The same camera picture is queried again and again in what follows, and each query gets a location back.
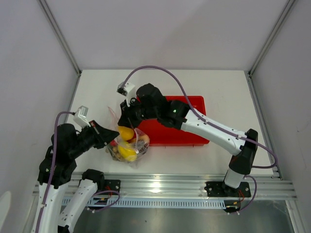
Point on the left aluminium frame post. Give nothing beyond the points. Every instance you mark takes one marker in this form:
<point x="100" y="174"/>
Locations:
<point x="59" y="34"/>

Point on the aluminium frame post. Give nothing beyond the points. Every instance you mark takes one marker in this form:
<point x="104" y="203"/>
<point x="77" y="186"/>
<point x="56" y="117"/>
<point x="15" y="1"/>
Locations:
<point x="283" y="16"/>
<point x="59" y="34"/>

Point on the right aluminium frame post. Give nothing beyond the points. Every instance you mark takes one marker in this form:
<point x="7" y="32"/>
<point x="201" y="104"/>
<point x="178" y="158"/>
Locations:
<point x="283" y="16"/>

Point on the purple sweet potato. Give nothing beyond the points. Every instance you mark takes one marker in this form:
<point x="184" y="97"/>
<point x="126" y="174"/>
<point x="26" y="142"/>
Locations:
<point x="140" y="143"/>

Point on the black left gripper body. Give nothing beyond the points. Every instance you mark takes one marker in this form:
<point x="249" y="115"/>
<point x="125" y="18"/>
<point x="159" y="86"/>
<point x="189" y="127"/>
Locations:
<point x="85" y="141"/>

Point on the red plastic tray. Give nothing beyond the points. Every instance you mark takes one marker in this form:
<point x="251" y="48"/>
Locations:
<point x="169" y="137"/>

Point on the yellow lemon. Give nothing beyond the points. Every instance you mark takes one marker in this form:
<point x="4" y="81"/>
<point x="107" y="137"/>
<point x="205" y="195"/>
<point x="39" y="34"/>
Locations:
<point x="127" y="152"/>
<point x="126" y="133"/>

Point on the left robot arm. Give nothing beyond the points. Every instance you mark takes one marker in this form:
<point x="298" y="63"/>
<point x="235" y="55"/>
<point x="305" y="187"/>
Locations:
<point x="55" y="173"/>

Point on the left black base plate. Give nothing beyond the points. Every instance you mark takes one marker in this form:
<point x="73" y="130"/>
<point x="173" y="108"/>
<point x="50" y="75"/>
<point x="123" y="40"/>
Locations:
<point x="112" y="186"/>

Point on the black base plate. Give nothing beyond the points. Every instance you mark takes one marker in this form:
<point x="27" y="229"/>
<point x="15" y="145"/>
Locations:
<point x="112" y="186"/>
<point x="219" y="189"/>

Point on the red chili pepper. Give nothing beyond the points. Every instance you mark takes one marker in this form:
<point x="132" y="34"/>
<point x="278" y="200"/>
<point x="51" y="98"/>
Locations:
<point x="114" y="143"/>

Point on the aluminium mounting rail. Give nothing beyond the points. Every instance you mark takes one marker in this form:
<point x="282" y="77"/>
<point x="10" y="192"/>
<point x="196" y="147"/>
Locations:
<point x="168" y="186"/>

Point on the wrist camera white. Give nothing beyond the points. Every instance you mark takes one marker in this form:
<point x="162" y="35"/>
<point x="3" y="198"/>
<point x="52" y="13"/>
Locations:
<point x="80" y="117"/>
<point x="128" y="90"/>

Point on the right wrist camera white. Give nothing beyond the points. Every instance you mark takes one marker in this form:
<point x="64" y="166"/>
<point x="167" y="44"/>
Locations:
<point x="128" y="90"/>

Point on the right side aluminium rail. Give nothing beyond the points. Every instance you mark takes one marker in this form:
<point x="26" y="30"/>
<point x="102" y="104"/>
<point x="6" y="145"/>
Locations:
<point x="263" y="125"/>

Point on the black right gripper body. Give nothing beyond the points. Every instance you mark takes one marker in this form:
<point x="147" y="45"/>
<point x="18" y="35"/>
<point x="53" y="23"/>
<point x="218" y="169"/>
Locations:
<point x="146" y="114"/>

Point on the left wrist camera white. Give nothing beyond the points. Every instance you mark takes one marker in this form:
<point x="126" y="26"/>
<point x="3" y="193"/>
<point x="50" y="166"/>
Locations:
<point x="80" y="117"/>

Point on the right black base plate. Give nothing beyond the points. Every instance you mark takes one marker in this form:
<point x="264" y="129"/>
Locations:
<point x="219" y="189"/>

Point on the white slotted cable duct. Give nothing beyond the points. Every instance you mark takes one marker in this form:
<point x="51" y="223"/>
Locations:
<point x="153" y="203"/>

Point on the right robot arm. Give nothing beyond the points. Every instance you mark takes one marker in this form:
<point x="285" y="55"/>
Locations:
<point x="241" y="145"/>

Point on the clear pink-dotted zip bag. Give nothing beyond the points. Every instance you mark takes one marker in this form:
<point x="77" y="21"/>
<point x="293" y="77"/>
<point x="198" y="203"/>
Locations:
<point x="114" y="126"/>

